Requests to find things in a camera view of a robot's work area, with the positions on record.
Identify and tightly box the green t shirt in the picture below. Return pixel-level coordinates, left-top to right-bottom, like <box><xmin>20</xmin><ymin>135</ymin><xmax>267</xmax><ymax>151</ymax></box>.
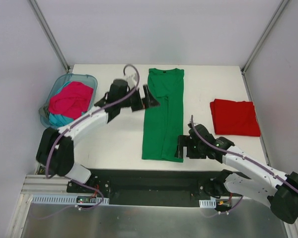
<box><xmin>142</xmin><ymin>68</ymin><xmax>185</xmax><ymax>163</ymax></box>

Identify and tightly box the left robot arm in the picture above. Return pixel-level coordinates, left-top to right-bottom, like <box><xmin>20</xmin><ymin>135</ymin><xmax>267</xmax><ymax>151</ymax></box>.
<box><xmin>36</xmin><ymin>79</ymin><xmax>160</xmax><ymax>193</ymax></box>

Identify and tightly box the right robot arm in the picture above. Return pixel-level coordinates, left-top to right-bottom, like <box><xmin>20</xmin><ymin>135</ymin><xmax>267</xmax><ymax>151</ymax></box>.
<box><xmin>175</xmin><ymin>124</ymin><xmax>298</xmax><ymax>224</ymax></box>

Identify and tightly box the folded red t shirt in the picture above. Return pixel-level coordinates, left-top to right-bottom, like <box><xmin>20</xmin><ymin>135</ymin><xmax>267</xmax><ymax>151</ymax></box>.
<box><xmin>210</xmin><ymin>99</ymin><xmax>261</xmax><ymax>137</ymax></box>

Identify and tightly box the blue plastic bin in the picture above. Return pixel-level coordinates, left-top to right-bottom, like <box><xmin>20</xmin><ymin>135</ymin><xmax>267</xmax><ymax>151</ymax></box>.
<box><xmin>40</xmin><ymin>73</ymin><xmax>98</xmax><ymax>128</ymax></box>

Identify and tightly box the pink t shirt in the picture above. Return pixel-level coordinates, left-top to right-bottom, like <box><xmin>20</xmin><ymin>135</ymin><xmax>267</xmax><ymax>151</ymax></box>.
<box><xmin>48</xmin><ymin>81</ymin><xmax>94</xmax><ymax>122</ymax></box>

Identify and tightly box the teal t shirt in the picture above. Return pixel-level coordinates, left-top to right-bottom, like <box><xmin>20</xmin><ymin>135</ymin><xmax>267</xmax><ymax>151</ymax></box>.
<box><xmin>48</xmin><ymin>80</ymin><xmax>87</xmax><ymax>127</ymax></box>

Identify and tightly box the grey t shirt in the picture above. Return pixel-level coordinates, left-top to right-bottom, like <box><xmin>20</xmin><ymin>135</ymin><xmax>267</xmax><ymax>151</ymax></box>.
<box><xmin>39</xmin><ymin>103</ymin><xmax>50</xmax><ymax>119</ymax></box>

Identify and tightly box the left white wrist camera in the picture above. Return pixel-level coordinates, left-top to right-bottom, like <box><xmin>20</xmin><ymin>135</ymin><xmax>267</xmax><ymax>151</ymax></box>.
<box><xmin>124</xmin><ymin>73</ymin><xmax>138</xmax><ymax>89</ymax></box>

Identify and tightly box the right white cable duct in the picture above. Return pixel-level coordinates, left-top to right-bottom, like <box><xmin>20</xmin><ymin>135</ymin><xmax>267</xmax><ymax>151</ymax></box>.
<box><xmin>199</xmin><ymin>199</ymin><xmax>217</xmax><ymax>209</ymax></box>

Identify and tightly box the white cable duct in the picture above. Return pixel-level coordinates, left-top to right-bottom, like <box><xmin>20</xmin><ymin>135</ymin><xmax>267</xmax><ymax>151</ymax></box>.
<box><xmin>199</xmin><ymin>199</ymin><xmax>217</xmax><ymax>209</ymax></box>
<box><xmin>32</xmin><ymin>194</ymin><xmax>109</xmax><ymax>206</ymax></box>

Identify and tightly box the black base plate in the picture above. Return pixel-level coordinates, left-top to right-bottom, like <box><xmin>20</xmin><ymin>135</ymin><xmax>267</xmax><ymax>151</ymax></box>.
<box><xmin>66</xmin><ymin>169</ymin><xmax>229</xmax><ymax>207</ymax></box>

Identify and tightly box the aluminium frame rail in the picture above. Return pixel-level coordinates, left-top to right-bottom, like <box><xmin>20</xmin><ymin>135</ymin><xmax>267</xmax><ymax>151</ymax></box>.
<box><xmin>21</xmin><ymin>174</ymin><xmax>288</xmax><ymax>199</ymax></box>

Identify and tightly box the left corner aluminium post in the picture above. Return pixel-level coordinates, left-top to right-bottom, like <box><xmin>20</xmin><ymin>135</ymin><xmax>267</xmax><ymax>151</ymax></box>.
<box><xmin>28</xmin><ymin>0</ymin><xmax>71</xmax><ymax>72</ymax></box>

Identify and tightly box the corner aluminium post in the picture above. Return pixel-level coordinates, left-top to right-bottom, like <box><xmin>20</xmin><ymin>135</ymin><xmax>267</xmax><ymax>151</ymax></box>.
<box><xmin>28</xmin><ymin>0</ymin><xmax>71</xmax><ymax>72</ymax></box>
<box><xmin>241</xmin><ymin>0</ymin><xmax>291</xmax><ymax>75</ymax></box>

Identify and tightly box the left white cable duct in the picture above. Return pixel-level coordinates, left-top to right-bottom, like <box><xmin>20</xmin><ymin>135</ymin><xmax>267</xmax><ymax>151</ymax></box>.
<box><xmin>32</xmin><ymin>194</ymin><xmax>109</xmax><ymax>206</ymax></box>

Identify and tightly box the right corner aluminium post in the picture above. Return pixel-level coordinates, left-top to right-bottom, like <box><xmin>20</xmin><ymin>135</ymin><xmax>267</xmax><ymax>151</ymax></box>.
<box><xmin>241</xmin><ymin>0</ymin><xmax>291</xmax><ymax>75</ymax></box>

